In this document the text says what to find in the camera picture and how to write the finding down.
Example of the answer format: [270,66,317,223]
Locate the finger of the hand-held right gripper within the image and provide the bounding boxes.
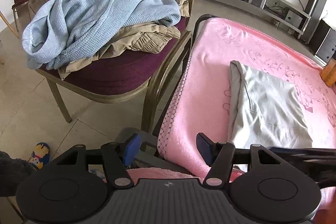
[268,147,336,164]

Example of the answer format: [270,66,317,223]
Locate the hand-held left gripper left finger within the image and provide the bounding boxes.
[49,133,141,189]

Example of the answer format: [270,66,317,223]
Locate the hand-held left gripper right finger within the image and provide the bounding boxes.
[196,132,284,189]

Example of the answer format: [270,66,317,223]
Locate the white jacket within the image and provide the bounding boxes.
[227,60,314,149]

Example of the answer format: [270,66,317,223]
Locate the pink fluffy clothing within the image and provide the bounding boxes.
[102,165,247,184]

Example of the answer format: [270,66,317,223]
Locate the large maroon banquet chair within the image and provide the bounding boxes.
[34,0,209,133]

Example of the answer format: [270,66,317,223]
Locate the pink printed blanket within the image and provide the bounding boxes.
[157,17,336,180]

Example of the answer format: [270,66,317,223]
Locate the colourful patterned slipper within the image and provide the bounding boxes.
[28,142,51,170]

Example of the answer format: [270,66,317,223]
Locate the khaki pants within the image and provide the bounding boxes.
[58,0,190,81]

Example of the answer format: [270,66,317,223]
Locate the dark fuzzy cloth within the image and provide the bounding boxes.
[0,151,36,197]

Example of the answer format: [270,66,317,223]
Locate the grey TV bench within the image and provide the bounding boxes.
[206,0,311,39]

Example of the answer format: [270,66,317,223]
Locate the light blue waffle sweater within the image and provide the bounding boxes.
[22,0,181,70]

